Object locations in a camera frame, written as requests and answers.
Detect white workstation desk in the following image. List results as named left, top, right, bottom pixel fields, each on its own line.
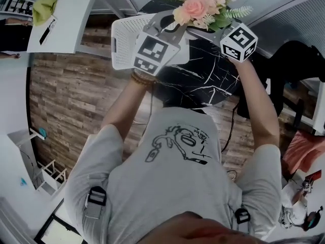
left=312, top=77, right=325, bottom=134

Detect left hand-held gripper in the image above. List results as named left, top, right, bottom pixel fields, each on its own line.
left=133, top=10, right=189, bottom=76

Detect person's grey printed shirt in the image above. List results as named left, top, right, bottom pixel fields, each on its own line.
left=64, top=107, right=282, bottom=244

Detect black office chair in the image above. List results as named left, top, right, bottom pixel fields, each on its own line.
left=237, top=40, right=325, bottom=119

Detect pink flowers with white vase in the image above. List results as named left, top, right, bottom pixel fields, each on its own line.
left=162, top=0, right=254, bottom=33

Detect white side table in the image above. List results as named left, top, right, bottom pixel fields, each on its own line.
left=7, top=128, right=47, bottom=148

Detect pink cloth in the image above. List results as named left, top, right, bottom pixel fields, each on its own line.
left=282, top=130, right=325, bottom=177

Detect white venetian blinds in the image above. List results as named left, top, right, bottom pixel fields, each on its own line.
left=243, top=0, right=325, bottom=50

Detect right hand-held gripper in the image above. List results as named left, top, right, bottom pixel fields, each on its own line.
left=187, top=21, right=258, bottom=62

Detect white rectangular desk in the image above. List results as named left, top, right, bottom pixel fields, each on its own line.
left=26, top=0, right=99, bottom=53

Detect person's right forearm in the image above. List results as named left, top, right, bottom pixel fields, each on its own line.
left=232, top=58, right=280, bottom=154

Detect white perforated plastic basket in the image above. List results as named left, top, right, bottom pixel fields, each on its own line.
left=111, top=13, right=190, bottom=71

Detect black white keyboard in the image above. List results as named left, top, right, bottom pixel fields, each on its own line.
left=0, top=0, right=34, bottom=16

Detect black framed window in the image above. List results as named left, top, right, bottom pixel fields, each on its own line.
left=34, top=213, right=84, bottom=244

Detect person's face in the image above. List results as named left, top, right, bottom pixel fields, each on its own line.
left=138, top=211, right=270, bottom=244

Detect brown bead bracelet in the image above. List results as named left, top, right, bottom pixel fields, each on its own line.
left=131, top=70, right=156, bottom=87

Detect grey strap black buckle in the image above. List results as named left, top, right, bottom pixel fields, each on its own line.
left=85, top=186, right=107, bottom=220
left=235, top=208, right=251, bottom=225

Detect round black marble table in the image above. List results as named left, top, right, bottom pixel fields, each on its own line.
left=138, top=0, right=254, bottom=110

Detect yellow-green cloth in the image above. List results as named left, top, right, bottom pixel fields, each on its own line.
left=32, top=0, right=58, bottom=27

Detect black cable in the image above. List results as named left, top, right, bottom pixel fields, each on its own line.
left=220, top=100, right=240, bottom=153

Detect person's left forearm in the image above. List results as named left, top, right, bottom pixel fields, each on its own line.
left=101, top=70, right=155, bottom=142

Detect black white booklet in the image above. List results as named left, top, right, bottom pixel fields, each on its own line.
left=39, top=15, right=58, bottom=46

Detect white shelf frame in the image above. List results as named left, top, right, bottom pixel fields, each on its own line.
left=32, top=160, right=68, bottom=197

